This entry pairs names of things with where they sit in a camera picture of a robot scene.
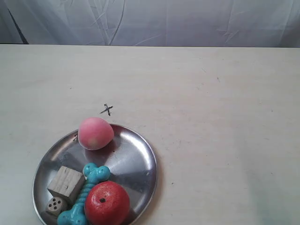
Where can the pink toy peach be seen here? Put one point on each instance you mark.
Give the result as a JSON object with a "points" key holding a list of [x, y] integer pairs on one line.
{"points": [[95, 133]]}

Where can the light wooden block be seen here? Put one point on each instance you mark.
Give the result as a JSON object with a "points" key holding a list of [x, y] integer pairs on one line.
{"points": [[67, 183]]}

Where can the white backdrop cloth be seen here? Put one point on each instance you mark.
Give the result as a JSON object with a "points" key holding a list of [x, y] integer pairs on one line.
{"points": [[242, 23]]}

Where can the round silver metal plate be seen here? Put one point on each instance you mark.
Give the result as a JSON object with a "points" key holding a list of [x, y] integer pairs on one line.
{"points": [[129, 157]]}

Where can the red toy apple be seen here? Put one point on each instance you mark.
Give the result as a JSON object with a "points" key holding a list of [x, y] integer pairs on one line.
{"points": [[107, 204]]}

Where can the small wooden die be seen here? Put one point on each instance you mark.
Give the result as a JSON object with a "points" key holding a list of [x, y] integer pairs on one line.
{"points": [[56, 206]]}

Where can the teal rubber bone toy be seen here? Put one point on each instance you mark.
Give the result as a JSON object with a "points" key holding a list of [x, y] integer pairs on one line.
{"points": [[76, 215]]}

